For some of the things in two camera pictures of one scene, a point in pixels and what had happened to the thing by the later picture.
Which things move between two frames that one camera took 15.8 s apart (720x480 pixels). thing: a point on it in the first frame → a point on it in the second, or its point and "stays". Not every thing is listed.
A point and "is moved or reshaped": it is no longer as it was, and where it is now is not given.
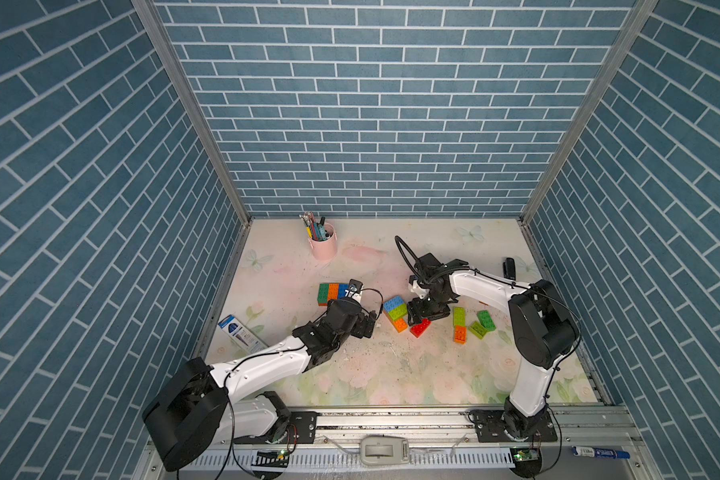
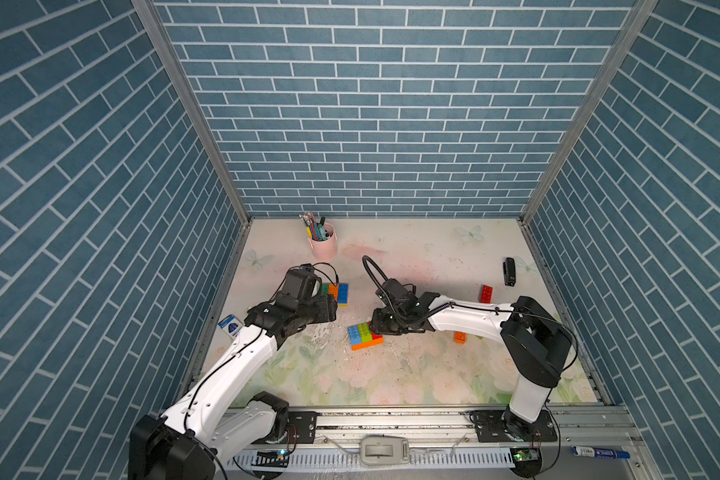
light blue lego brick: (393, 303) is moved or reshaped
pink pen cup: (325, 249) stays
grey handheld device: (384, 450) stays
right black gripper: (415, 313) → (376, 324)
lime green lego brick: (398, 312) is moved or reshaped
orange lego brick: (460, 334) stays
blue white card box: (241, 334) stays
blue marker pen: (599, 452) stays
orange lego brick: (333, 291) stays
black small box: (509, 269) stays
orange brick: (399, 325) is moved or reshaped
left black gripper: (361, 321) → (327, 309)
